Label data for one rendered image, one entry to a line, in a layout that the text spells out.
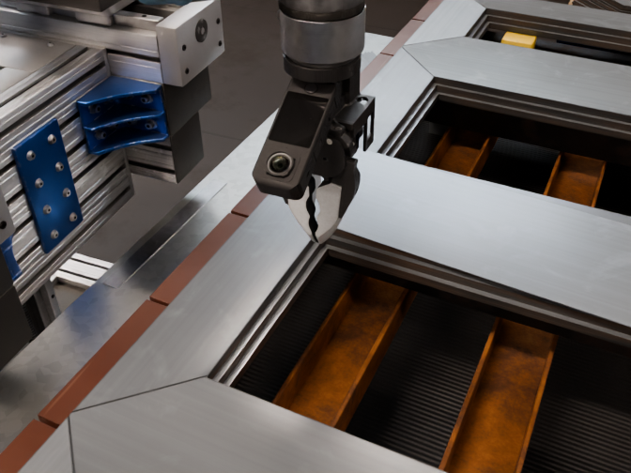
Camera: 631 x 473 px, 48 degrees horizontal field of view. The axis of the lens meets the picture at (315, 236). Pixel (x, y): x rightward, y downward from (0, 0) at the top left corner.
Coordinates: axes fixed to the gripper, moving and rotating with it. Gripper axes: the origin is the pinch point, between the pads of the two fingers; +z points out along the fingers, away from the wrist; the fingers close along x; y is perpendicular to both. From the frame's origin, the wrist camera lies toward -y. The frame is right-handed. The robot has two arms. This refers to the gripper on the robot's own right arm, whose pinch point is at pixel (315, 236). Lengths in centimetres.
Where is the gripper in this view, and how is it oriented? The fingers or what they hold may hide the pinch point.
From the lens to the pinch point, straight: 74.9
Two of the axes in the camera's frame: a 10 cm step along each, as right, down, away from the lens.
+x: -9.1, -2.5, 3.3
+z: 0.1, 7.7, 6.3
